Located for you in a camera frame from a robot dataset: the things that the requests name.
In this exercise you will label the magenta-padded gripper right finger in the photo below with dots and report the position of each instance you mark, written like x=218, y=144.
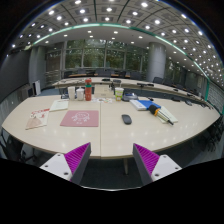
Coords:
x=146, y=158

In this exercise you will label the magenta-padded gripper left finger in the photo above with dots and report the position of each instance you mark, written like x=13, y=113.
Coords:
x=77, y=157

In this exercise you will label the black computer mouse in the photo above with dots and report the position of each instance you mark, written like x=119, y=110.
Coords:
x=126, y=119

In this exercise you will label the pink printed mouse pad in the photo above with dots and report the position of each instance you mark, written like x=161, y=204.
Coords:
x=80, y=118

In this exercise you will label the white booklet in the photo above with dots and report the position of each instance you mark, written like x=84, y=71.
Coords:
x=170, y=115

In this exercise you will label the blue and white book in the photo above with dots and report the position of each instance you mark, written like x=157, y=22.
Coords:
x=143, y=104

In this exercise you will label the white paper document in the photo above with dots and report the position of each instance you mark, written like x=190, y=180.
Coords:
x=59, y=105

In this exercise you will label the red and white magazine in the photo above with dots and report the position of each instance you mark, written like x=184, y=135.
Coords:
x=37, y=119

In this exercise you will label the dark conference microphone unit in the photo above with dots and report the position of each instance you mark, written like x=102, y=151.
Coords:
x=129, y=97
x=64, y=96

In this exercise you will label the colourful sticker sheet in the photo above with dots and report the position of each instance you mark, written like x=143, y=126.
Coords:
x=101, y=100

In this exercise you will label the white lidded mug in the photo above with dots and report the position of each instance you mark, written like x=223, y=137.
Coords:
x=80, y=94

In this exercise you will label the red bottle with green band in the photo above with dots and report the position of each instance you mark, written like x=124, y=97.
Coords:
x=88, y=91

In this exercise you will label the green and white drink cup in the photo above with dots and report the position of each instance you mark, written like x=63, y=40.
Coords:
x=119, y=94

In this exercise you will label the beige cardboard box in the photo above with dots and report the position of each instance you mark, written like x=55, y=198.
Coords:
x=103, y=91

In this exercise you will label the long curved conference table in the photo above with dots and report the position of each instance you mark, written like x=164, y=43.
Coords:
x=160, y=87

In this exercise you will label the dark office chairs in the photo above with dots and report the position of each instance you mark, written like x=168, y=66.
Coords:
x=158, y=80

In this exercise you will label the ceiling lights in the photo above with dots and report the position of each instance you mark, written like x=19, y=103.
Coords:
x=109, y=9

